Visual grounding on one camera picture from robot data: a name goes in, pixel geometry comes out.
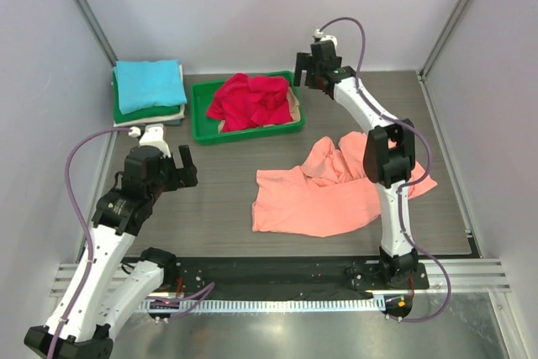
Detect green plastic tray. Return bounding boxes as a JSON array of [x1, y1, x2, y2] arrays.
[[191, 71, 304, 145]]

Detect red t shirt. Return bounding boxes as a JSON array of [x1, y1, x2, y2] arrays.
[[206, 73, 292, 133]]

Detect salmon pink t shirt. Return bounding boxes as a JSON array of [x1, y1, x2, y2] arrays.
[[251, 130, 439, 238]]

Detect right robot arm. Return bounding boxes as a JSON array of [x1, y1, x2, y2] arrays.
[[293, 39, 419, 288]]

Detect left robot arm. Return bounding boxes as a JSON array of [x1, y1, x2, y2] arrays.
[[24, 145, 198, 358]]

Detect folded white shirt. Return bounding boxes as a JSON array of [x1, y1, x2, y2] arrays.
[[113, 65, 186, 128]]

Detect tan t shirt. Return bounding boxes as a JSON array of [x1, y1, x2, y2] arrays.
[[218, 87, 302, 134]]

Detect folded green shirt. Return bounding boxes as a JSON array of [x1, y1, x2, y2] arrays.
[[112, 72, 186, 125]]

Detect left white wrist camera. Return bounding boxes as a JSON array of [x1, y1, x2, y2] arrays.
[[128, 124, 171, 159]]

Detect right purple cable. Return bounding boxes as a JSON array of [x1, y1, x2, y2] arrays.
[[321, 17, 453, 322]]

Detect purple cable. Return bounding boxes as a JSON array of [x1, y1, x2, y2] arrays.
[[321, 17, 453, 322], [45, 129, 135, 359]]

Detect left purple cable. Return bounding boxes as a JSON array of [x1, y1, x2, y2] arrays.
[[45, 129, 135, 359]]

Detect left corner frame post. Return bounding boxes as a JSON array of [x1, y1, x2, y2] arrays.
[[73, 0, 118, 66]]

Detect corner frame post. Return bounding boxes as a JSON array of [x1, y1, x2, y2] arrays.
[[418, 0, 473, 82], [73, 0, 118, 66]]

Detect right corner frame post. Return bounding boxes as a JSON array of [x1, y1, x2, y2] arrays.
[[418, 0, 473, 82]]

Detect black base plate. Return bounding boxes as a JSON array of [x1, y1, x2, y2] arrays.
[[176, 256, 430, 301]]

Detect slotted cable duct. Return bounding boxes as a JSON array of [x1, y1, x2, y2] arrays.
[[142, 298, 387, 314]]

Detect aluminium frame rail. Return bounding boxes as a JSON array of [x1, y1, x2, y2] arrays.
[[49, 258, 511, 298]]

